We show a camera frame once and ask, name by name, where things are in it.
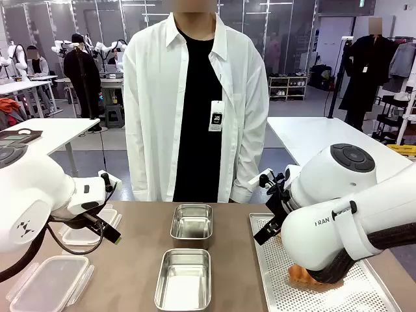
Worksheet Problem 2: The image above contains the perforated metal baking tray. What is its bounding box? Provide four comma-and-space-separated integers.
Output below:
249, 213, 404, 312

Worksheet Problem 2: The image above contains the grey hanging garment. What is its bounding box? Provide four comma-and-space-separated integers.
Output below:
382, 41, 416, 94

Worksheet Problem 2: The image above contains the person in black coat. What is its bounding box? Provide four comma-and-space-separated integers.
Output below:
338, 16, 398, 131

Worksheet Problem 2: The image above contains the clear plastic clip lid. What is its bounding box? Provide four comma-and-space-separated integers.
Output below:
5, 255, 96, 312
59, 203, 123, 246

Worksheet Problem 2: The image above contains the brown tray with handle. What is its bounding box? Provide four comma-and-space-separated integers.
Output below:
0, 128, 44, 151

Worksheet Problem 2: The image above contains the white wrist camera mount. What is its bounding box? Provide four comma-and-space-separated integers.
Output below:
248, 168, 274, 190
97, 169, 123, 192

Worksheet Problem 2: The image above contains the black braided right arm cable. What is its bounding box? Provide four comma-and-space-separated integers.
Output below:
305, 222, 416, 284

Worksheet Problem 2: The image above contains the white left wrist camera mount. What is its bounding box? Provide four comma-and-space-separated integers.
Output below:
97, 169, 123, 192

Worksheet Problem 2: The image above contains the white hanging name badge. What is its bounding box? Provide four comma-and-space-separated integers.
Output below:
207, 99, 226, 133

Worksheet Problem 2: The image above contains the seated person in grey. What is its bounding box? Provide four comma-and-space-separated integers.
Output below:
25, 45, 55, 116

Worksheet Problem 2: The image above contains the white background robot pair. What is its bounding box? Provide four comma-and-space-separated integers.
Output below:
51, 38, 128, 71

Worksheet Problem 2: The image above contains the white side table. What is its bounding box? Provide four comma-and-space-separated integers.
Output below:
0, 117, 101, 178

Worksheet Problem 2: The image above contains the black camera stand pole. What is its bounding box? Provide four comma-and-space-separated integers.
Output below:
327, 36, 354, 119

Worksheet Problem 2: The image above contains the grey step stool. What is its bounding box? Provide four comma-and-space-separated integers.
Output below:
103, 104, 125, 129

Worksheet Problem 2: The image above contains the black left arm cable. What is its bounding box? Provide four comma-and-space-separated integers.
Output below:
0, 219, 105, 283

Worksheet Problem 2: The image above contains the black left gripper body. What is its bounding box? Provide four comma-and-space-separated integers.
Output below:
48, 203, 109, 235

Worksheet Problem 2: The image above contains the white shoe rack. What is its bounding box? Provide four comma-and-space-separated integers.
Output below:
267, 75, 309, 101

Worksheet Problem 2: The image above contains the stainless steel rectangular container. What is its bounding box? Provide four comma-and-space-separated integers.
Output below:
170, 203, 213, 250
153, 248, 213, 312

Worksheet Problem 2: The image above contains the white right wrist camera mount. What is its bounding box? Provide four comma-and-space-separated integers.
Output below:
248, 168, 274, 190

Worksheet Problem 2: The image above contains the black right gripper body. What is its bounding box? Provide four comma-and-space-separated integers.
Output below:
265, 175, 295, 225

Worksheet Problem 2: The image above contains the person in white shirt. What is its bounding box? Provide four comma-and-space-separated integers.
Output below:
122, 0, 270, 204

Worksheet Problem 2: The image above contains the orange cloth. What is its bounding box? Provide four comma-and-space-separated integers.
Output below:
0, 97, 27, 128

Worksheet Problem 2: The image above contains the white long table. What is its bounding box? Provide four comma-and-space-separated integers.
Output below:
266, 116, 416, 170

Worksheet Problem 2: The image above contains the white background desk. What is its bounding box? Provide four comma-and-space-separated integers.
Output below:
0, 75, 63, 118

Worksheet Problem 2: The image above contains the yellow crate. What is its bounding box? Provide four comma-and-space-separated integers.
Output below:
386, 144, 416, 161

